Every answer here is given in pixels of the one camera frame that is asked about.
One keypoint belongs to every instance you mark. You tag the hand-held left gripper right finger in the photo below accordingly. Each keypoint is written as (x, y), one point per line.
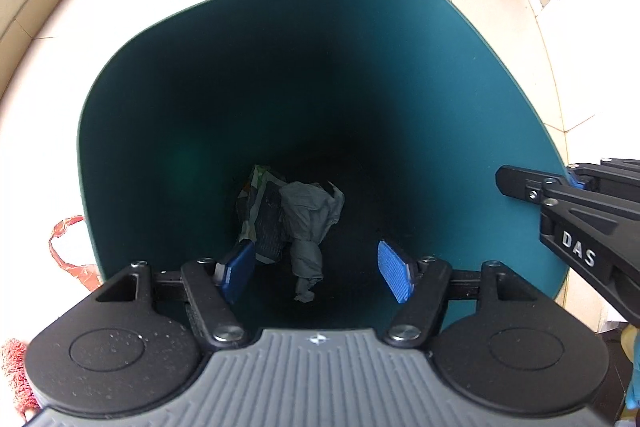
(395, 272)

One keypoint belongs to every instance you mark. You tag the printed snack wrapper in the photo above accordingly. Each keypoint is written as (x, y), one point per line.
(260, 199)

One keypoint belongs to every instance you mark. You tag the pink fuzzy slipper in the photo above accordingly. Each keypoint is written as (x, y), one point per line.
(17, 372)

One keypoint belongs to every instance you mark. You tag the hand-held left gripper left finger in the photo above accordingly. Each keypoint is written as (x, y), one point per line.
(236, 269)

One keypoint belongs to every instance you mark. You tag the teal plastic bin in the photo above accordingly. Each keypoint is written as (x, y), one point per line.
(300, 57)

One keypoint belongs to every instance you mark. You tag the white paper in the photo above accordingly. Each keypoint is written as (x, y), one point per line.
(306, 212)

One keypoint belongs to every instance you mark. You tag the red plastic bag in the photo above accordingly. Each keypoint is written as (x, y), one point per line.
(75, 269)

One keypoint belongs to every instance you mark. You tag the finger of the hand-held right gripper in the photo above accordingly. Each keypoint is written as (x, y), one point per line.
(520, 184)
(612, 172)

